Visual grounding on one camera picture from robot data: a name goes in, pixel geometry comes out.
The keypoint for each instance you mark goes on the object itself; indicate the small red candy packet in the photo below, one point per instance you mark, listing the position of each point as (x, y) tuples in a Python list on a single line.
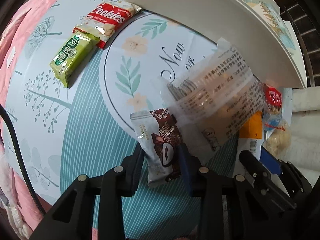
[(273, 100)]

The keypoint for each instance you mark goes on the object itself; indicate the brown snowflake chocolate packet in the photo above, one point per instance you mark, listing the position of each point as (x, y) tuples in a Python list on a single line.
[(158, 135)]

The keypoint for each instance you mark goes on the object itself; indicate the red cookies packet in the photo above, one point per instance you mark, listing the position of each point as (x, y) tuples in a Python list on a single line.
[(103, 21)]

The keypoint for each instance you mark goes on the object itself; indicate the clear bag of puffed snack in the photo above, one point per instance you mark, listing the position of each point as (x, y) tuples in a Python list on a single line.
[(279, 141)]

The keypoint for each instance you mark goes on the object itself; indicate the clear pastry packet with text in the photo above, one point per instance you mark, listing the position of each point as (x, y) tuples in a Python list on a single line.
[(212, 100)]

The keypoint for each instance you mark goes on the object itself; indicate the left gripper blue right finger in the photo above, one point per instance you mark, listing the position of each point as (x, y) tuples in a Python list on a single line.
[(199, 183)]

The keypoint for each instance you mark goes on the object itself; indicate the pink bed blanket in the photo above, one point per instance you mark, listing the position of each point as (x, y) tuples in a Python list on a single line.
[(17, 205)]

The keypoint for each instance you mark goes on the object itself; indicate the white plastic storage bin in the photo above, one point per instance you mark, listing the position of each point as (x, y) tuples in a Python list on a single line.
[(239, 24)]

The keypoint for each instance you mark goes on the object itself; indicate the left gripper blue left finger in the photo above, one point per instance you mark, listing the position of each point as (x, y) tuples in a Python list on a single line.
[(120, 181)]

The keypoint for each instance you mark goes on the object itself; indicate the green snack packet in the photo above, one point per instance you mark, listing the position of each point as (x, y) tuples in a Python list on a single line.
[(70, 55)]

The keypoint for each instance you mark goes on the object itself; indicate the orange white snack bar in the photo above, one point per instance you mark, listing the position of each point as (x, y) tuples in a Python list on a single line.
[(251, 138)]

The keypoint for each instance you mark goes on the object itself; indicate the floral printed tablecloth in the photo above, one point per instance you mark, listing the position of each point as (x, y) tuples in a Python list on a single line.
[(86, 128)]

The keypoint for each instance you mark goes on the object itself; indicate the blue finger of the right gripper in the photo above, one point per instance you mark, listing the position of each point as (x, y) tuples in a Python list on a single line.
[(255, 171), (269, 161)]

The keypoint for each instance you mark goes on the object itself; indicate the metal window bars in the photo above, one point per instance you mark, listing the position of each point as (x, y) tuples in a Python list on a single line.
[(307, 35)]

